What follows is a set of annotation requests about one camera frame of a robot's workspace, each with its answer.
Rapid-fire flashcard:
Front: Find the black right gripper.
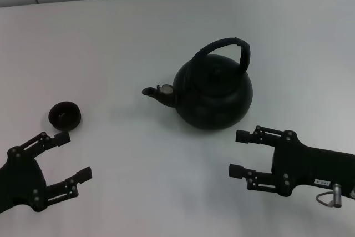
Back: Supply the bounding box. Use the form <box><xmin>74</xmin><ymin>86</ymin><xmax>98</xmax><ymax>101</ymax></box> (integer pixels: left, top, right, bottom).
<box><xmin>229</xmin><ymin>125</ymin><xmax>355</xmax><ymax>196</ymax></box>

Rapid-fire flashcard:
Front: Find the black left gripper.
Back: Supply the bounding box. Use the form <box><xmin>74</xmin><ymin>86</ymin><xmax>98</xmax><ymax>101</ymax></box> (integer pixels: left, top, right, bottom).
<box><xmin>0</xmin><ymin>131</ymin><xmax>93</xmax><ymax>212</ymax></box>

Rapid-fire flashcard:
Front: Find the small dark teacup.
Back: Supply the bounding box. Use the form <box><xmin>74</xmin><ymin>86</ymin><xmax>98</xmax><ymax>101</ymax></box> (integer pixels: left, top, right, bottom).
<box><xmin>48</xmin><ymin>101</ymin><xmax>82</xmax><ymax>132</ymax></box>

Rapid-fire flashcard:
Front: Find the black round teapot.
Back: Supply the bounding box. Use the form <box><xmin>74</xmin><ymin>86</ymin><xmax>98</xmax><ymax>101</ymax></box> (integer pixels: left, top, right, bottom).
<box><xmin>141</xmin><ymin>36</ymin><xmax>254</xmax><ymax>130</ymax></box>

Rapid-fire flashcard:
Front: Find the silver plug with thin cable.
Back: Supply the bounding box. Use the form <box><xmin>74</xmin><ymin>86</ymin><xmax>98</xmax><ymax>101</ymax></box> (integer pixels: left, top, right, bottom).
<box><xmin>315</xmin><ymin>183</ymin><xmax>343</xmax><ymax>208</ymax></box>

